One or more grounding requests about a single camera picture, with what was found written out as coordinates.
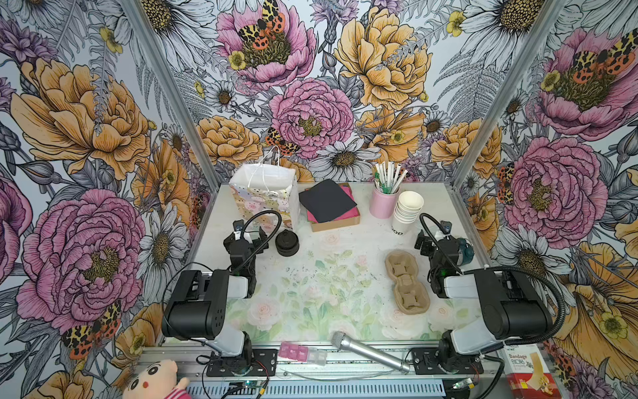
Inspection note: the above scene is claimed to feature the stack of black lids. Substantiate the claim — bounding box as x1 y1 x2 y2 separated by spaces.
275 229 300 257

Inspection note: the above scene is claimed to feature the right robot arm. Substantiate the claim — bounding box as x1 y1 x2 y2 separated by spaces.
417 213 568 372

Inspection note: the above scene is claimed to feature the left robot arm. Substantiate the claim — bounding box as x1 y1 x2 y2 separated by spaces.
162 209 282 377

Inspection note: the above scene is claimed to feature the teal alarm clock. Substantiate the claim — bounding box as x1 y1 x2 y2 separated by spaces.
457 238 475 266

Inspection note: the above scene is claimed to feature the brown pulp cup carrier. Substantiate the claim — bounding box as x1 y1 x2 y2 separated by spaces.
385 250 430 315

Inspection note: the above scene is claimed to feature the stack of white paper cups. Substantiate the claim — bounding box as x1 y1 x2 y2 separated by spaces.
391 191 425 235

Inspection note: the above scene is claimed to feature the pastel patterned gift bag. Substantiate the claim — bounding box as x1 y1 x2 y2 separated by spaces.
229 146 300 230

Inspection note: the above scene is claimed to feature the white paper straws bundle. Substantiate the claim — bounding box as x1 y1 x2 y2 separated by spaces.
374 162 408 195

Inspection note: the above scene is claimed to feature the cardboard napkin box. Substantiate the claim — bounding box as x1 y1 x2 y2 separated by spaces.
308 183 362 233

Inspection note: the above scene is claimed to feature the black napkin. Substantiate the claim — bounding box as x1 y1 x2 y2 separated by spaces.
299 180 357 223

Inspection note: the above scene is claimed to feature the pink plastic tray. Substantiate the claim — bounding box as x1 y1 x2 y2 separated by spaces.
278 342 327 367

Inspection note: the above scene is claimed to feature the silver microphone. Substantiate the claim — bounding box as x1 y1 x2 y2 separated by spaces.
331 331 410 374

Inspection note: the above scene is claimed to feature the bandage box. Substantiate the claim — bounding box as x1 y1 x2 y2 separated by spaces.
498 344 563 399

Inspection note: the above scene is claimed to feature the plush doll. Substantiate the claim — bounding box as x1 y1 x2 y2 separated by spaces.
122 359 192 399

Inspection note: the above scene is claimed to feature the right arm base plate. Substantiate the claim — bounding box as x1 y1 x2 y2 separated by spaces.
410 347 483 376

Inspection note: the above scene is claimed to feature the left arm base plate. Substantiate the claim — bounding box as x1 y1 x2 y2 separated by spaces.
204 349 278 377

